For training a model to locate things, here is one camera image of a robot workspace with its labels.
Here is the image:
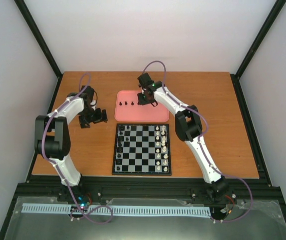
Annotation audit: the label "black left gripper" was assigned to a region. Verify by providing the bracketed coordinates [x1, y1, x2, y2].
[79, 107, 108, 129]

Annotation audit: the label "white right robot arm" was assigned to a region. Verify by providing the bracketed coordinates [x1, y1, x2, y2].
[138, 72, 228, 203]

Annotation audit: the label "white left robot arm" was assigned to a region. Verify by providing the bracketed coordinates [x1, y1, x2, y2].
[35, 86, 108, 202]

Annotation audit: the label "white chess pieces row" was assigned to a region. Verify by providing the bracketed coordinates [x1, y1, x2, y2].
[154, 125, 170, 174]

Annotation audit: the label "pink plastic tray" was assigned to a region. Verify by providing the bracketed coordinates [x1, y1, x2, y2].
[114, 90, 169, 123]

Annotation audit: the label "black and white chessboard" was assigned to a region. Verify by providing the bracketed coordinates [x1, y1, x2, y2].
[112, 123, 172, 176]

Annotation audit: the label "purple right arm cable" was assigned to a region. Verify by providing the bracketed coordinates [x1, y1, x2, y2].
[143, 60, 253, 223]

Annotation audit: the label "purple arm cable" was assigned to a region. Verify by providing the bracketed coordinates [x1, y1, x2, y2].
[41, 72, 113, 225]
[143, 60, 253, 223]

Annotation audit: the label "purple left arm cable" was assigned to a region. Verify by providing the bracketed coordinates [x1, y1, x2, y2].
[41, 72, 113, 225]

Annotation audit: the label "light blue slotted cable duct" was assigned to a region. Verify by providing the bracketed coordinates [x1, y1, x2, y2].
[21, 203, 211, 218]

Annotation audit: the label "black aluminium frame rail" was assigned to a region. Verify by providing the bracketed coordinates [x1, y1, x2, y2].
[14, 175, 284, 205]

